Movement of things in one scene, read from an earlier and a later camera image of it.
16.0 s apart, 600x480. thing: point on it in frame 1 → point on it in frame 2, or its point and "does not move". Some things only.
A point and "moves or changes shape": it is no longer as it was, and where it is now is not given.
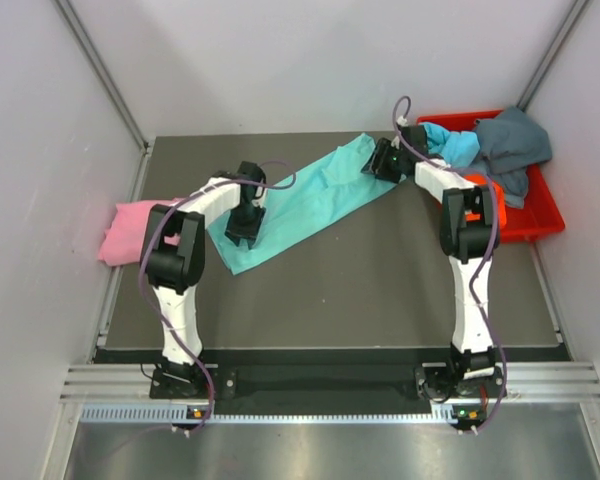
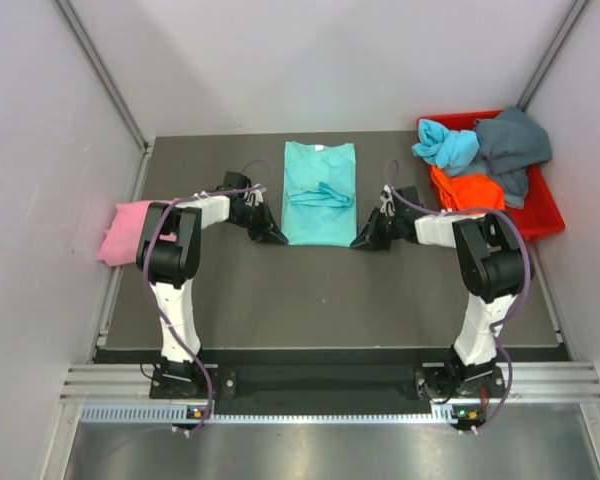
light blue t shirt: [456, 149] does not move
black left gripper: [250, 231] → [272, 234]
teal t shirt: [326, 192] moves or changes shape
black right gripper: [381, 150] → [370, 236]
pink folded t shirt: [124, 240] does not move
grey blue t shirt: [510, 142] does not move
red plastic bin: [541, 213] does not move
